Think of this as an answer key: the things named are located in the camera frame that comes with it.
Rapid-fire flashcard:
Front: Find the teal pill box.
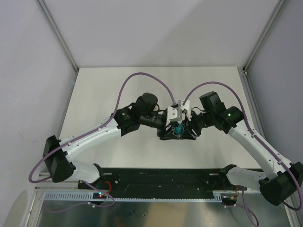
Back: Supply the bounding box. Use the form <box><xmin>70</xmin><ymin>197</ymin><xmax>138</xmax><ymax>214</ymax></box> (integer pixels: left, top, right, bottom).
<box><xmin>174</xmin><ymin>124</ymin><xmax>184</xmax><ymax>137</ymax></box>

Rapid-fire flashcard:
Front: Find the right aluminium frame post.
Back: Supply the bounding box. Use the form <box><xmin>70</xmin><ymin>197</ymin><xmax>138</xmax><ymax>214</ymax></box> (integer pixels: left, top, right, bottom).
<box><xmin>242</xmin><ymin>0</ymin><xmax>287</xmax><ymax>74</ymax></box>

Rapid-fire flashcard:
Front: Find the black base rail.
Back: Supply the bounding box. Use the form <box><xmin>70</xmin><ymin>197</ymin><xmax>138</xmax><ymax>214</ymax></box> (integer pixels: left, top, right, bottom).
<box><xmin>92</xmin><ymin>168</ymin><xmax>242</xmax><ymax>199</ymax></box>

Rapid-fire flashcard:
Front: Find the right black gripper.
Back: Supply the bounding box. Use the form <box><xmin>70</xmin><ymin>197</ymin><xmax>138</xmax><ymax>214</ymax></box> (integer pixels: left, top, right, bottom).
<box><xmin>180</xmin><ymin>109</ymin><xmax>214</xmax><ymax>140</ymax></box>

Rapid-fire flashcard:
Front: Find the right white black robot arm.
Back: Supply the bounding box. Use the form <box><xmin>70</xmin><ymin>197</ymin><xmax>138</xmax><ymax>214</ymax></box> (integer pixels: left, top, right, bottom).
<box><xmin>179</xmin><ymin>91</ymin><xmax>303</xmax><ymax>206</ymax></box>

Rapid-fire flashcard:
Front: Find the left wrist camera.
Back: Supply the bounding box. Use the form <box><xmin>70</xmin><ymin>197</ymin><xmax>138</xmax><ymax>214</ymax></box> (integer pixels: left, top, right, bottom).
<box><xmin>166</xmin><ymin>105</ymin><xmax>183</xmax><ymax>126</ymax></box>

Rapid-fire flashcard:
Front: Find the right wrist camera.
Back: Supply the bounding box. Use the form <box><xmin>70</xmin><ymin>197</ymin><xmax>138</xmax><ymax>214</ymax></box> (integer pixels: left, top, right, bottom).
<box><xmin>178</xmin><ymin>100</ymin><xmax>192</xmax><ymax>120</ymax></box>

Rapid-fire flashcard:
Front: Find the left aluminium frame post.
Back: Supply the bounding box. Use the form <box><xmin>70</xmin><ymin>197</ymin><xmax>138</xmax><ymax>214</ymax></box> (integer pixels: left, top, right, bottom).
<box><xmin>35</xmin><ymin>0</ymin><xmax>79</xmax><ymax>72</ymax></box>

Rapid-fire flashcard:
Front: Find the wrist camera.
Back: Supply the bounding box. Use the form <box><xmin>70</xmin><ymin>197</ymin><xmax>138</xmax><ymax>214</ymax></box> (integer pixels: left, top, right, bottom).
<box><xmin>178</xmin><ymin>100</ymin><xmax>192</xmax><ymax>120</ymax></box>
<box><xmin>166</xmin><ymin>105</ymin><xmax>183</xmax><ymax>126</ymax></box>

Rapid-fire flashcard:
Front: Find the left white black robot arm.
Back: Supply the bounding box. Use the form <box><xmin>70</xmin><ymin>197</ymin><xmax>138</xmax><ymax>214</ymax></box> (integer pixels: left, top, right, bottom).
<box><xmin>43</xmin><ymin>93</ymin><xmax>182</xmax><ymax>189</ymax></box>

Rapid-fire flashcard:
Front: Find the shiny metal base plate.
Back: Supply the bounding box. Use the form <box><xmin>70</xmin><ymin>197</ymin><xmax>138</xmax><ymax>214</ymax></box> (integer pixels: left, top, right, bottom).
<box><xmin>35</xmin><ymin>200</ymin><xmax>287</xmax><ymax>227</ymax></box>

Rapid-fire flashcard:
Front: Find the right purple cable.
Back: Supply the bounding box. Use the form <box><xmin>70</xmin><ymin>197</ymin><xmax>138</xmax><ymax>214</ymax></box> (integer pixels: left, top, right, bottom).
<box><xmin>183</xmin><ymin>81</ymin><xmax>303</xmax><ymax>210</ymax></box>

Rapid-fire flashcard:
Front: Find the grey slotted cable duct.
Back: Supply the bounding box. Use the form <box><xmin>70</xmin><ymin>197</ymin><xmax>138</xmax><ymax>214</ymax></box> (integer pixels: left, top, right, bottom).
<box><xmin>43</xmin><ymin>191</ymin><xmax>228</xmax><ymax>203</ymax></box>

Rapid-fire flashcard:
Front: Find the aluminium frame post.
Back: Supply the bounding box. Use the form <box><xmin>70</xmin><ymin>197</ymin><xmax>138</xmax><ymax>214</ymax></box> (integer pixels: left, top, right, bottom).
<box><xmin>242</xmin><ymin>0</ymin><xmax>287</xmax><ymax>74</ymax></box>
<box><xmin>35</xmin><ymin>0</ymin><xmax>79</xmax><ymax>72</ymax></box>

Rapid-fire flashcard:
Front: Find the purple cable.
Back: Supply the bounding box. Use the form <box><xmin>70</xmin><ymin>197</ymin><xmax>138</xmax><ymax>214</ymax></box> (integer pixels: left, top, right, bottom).
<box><xmin>183</xmin><ymin>81</ymin><xmax>303</xmax><ymax>210</ymax></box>
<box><xmin>28</xmin><ymin>72</ymin><xmax>177</xmax><ymax>183</ymax></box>

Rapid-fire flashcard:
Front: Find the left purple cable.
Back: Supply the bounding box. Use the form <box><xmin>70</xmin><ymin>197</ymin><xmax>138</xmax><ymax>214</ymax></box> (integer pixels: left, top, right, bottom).
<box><xmin>28</xmin><ymin>72</ymin><xmax>177</xmax><ymax>183</ymax></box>

